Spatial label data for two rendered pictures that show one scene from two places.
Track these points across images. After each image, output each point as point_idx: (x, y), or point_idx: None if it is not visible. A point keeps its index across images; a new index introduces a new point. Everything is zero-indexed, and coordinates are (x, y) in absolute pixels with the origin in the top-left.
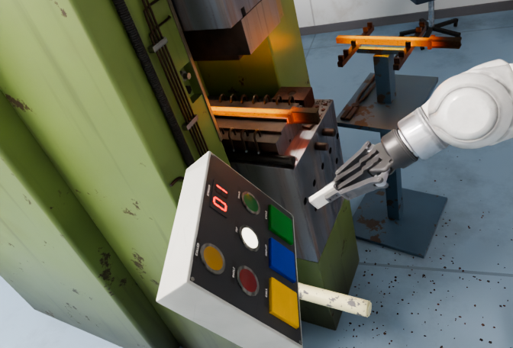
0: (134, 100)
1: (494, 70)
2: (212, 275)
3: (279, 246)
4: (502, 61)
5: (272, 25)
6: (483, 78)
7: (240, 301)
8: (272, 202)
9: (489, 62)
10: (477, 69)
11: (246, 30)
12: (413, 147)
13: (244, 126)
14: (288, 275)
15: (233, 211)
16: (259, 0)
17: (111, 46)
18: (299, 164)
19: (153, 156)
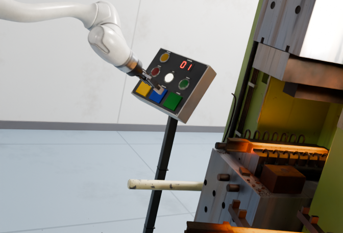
0: (249, 46)
1: (100, 3)
2: (160, 56)
3: (162, 93)
4: (101, 25)
5: (273, 72)
6: (102, 0)
7: (150, 66)
8: (184, 101)
9: (106, 27)
10: (106, 5)
11: (257, 51)
12: None
13: (270, 143)
14: (151, 93)
15: (180, 72)
16: (274, 46)
17: (257, 19)
18: (215, 154)
19: (239, 75)
